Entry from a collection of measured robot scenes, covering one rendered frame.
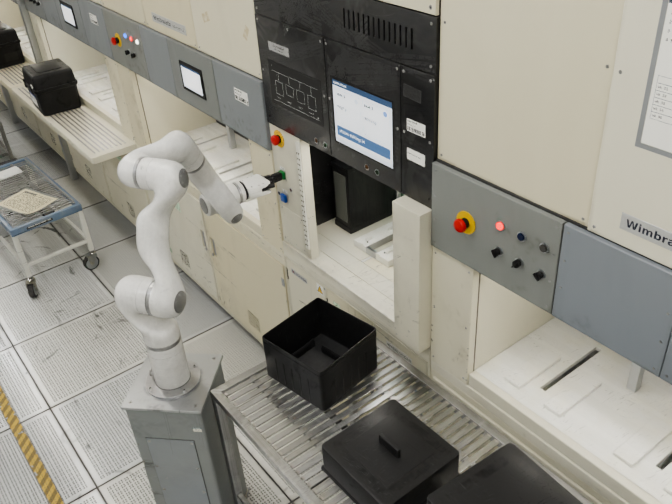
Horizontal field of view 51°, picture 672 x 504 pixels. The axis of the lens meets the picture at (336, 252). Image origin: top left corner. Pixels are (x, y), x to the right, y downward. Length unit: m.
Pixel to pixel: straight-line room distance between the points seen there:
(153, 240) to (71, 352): 1.91
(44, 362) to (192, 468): 1.60
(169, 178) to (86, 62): 3.33
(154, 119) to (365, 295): 1.85
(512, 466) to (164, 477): 1.35
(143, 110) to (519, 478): 2.83
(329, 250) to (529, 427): 1.11
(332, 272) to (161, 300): 0.77
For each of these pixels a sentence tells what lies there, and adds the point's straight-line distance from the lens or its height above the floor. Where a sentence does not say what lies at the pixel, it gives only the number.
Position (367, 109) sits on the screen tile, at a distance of 2.15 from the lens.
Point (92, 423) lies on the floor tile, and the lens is 3.61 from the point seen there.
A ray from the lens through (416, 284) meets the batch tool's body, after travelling 2.19.
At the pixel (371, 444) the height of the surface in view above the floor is 0.86.
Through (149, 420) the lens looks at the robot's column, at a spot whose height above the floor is 0.70.
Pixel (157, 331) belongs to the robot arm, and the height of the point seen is 1.02.
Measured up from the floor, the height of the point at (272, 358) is 0.86.
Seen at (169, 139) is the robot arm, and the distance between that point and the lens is 2.28.
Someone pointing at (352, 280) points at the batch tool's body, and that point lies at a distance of 2.68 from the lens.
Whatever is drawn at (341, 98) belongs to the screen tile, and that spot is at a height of 1.63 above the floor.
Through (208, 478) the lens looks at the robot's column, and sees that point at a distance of 2.68.
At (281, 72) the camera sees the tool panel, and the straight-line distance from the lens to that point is 2.51.
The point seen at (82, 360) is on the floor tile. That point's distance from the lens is 3.97.
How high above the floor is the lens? 2.46
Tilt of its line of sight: 34 degrees down
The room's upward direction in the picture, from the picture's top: 4 degrees counter-clockwise
